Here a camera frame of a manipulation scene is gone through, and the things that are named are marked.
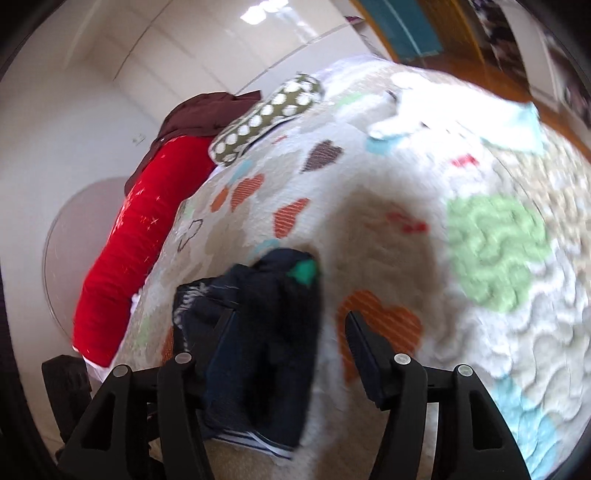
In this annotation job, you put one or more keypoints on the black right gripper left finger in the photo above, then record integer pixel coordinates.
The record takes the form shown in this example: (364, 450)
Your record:
(145, 424)

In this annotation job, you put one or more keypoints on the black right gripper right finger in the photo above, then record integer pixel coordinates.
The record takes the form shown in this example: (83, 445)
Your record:
(473, 440)

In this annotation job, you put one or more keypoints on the navy striped child pants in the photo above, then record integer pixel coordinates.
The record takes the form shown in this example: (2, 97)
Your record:
(253, 332)

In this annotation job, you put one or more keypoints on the patchwork heart quilt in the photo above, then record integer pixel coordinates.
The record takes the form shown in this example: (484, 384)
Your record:
(457, 251)

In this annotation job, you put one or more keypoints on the red pillow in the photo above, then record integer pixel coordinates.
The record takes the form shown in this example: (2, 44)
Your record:
(102, 314)

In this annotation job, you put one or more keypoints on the maroon blanket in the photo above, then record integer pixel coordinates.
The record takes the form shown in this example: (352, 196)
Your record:
(204, 115)

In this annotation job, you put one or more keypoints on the white and teal towel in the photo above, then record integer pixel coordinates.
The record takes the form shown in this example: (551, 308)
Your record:
(472, 113)

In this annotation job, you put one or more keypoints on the olive patterned bolster pillow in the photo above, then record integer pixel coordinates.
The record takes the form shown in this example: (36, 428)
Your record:
(286, 103)

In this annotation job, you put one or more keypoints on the white glossy wardrobe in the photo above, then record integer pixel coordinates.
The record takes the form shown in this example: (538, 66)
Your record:
(161, 52)

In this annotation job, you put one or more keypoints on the white tv cabinet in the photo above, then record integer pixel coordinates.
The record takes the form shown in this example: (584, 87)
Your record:
(552, 77)

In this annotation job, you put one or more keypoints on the wooden door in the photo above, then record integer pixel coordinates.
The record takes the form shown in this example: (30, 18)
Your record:
(452, 28)

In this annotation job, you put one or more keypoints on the shoe rack with clutter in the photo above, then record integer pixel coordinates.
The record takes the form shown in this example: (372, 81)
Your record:
(501, 43)

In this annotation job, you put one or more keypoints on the teal door curtain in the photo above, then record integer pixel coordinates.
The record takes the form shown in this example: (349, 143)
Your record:
(405, 26)

